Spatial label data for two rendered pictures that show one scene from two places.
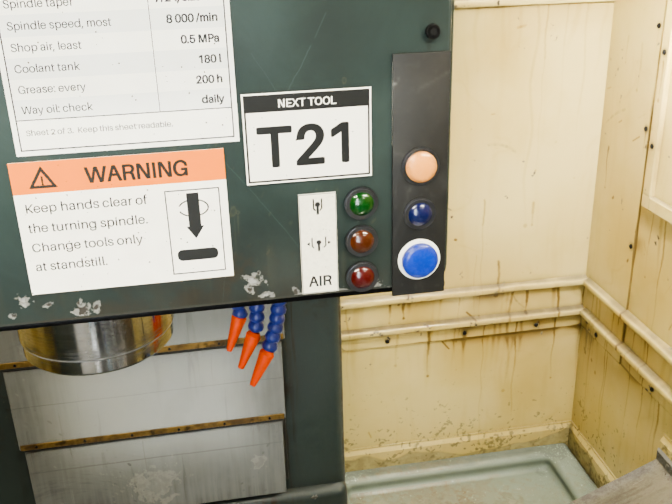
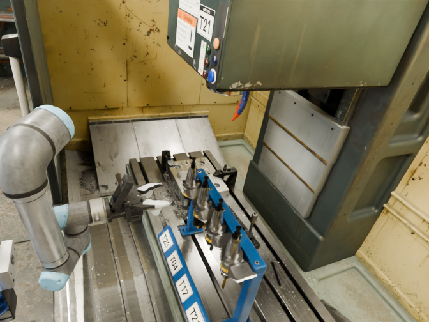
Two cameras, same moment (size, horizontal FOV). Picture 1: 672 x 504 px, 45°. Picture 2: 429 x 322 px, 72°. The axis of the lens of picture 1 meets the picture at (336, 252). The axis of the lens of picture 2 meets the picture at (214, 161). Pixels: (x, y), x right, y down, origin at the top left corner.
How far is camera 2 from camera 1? 88 cm
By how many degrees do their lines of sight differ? 62
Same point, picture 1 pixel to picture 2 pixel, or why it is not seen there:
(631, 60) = not seen: outside the picture
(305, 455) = (318, 215)
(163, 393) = (292, 154)
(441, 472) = (392, 305)
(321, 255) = (202, 62)
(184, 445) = (290, 176)
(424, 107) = (221, 22)
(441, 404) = (417, 283)
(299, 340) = (337, 173)
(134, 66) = not seen: outside the picture
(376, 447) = (379, 268)
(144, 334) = not seen: hidden behind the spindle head
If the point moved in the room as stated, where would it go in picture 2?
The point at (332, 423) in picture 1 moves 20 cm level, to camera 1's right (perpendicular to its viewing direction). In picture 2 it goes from (330, 213) to (357, 248)
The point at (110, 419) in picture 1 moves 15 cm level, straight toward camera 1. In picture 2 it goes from (279, 151) to (258, 156)
